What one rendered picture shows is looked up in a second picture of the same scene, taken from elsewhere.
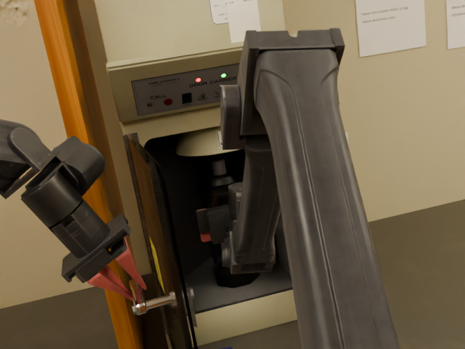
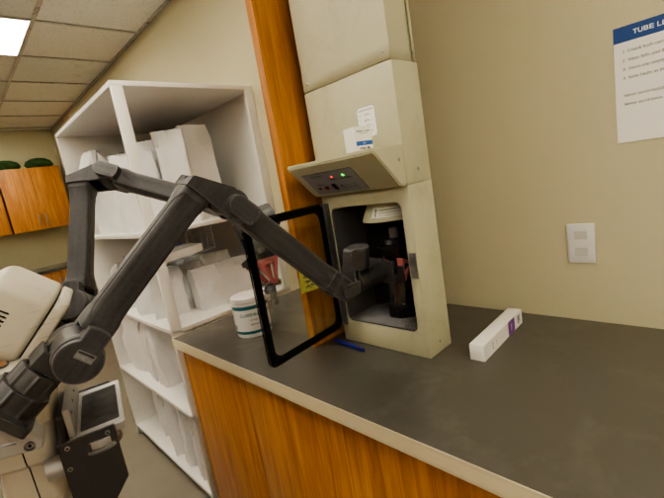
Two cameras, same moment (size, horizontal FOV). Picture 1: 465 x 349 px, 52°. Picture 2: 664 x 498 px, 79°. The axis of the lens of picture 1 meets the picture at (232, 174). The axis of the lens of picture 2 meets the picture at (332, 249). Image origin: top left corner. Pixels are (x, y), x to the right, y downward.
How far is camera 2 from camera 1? 0.89 m
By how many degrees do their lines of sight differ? 56
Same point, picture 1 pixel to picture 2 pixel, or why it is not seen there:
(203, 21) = not seen: hidden behind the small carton
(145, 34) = (330, 146)
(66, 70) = (281, 169)
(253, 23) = (353, 141)
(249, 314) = (385, 336)
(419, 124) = not seen: outside the picture
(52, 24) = (276, 146)
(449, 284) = (546, 391)
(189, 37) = not seen: hidden behind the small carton
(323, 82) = (174, 199)
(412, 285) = (519, 376)
